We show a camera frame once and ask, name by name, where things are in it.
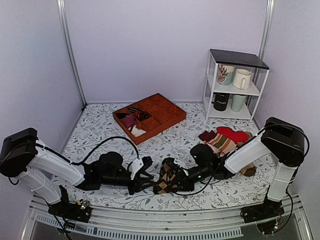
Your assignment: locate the floral white tablecloth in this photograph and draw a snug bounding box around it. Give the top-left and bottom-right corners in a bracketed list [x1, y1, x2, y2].
[53, 103, 276, 211]

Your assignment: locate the black mug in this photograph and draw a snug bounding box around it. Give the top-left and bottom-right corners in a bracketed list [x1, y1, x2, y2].
[213, 93, 230, 112]

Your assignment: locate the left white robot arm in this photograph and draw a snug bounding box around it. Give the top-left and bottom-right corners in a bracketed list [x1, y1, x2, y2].
[0, 127, 155, 217]

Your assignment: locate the left aluminium frame post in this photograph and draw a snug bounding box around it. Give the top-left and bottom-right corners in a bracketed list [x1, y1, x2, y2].
[56, 0, 88, 110]

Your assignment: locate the aluminium frame post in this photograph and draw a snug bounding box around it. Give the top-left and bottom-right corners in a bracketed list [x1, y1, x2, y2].
[257, 0, 276, 61]
[56, 0, 88, 110]

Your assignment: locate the black white striped sock roll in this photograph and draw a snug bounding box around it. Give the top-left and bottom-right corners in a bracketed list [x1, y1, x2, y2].
[128, 106, 140, 114]

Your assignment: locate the aluminium front rail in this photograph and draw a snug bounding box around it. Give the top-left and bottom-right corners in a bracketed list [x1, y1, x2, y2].
[21, 189, 316, 240]

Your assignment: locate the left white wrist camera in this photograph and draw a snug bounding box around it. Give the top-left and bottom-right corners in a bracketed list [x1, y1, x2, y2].
[128, 158, 144, 181]

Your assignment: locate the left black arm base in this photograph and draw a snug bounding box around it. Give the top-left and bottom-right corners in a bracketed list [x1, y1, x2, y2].
[48, 185, 92, 223]

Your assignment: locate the right aluminium frame post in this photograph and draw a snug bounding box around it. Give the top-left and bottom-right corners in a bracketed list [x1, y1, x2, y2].
[257, 0, 276, 61]

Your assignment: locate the dark red patterned sock roll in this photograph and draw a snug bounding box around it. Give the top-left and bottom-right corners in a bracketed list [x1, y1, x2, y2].
[134, 110, 151, 121]

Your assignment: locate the coral pattern mug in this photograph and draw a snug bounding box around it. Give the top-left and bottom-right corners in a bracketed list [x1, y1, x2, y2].
[217, 63, 235, 86]

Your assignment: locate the brown divided wooden tray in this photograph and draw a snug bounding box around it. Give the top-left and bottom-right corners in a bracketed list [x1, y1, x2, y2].
[112, 93, 187, 145]

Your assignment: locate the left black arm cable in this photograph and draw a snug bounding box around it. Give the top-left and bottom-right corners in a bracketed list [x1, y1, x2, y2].
[0, 136, 140, 186]

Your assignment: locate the black rolled sock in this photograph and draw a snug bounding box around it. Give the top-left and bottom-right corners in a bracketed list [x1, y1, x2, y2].
[115, 112, 129, 120]

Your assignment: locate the white shelf rack black top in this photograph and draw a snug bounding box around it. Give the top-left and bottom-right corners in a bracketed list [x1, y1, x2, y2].
[202, 49, 270, 122]

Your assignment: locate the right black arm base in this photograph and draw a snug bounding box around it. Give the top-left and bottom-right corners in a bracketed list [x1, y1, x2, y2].
[240, 197, 285, 235]

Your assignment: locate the white ribbed mug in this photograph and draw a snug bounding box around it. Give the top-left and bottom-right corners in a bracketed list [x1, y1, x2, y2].
[232, 68, 252, 90]

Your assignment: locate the white rolled sock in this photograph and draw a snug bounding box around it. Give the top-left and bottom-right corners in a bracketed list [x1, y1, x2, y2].
[128, 125, 146, 138]

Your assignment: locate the brown argyle sock pair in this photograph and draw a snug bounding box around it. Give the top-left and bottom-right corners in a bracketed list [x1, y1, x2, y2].
[153, 157, 182, 195]

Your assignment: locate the pale green tumbler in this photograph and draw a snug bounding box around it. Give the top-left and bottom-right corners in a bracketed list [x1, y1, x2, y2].
[230, 94, 247, 113]

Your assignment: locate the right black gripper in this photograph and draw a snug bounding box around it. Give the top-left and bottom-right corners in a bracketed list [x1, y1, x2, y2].
[169, 164, 212, 192]

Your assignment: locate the striped beige sock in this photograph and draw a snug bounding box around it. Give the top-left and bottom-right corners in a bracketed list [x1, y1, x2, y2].
[204, 133, 237, 158]

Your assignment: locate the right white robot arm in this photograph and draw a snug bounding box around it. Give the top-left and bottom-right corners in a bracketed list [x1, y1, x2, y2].
[170, 117, 310, 218]

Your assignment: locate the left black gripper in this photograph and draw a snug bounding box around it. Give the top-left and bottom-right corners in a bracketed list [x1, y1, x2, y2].
[101, 171, 157, 196]

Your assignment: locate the purple rolled sock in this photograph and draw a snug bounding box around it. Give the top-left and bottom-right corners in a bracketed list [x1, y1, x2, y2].
[122, 115, 137, 128]

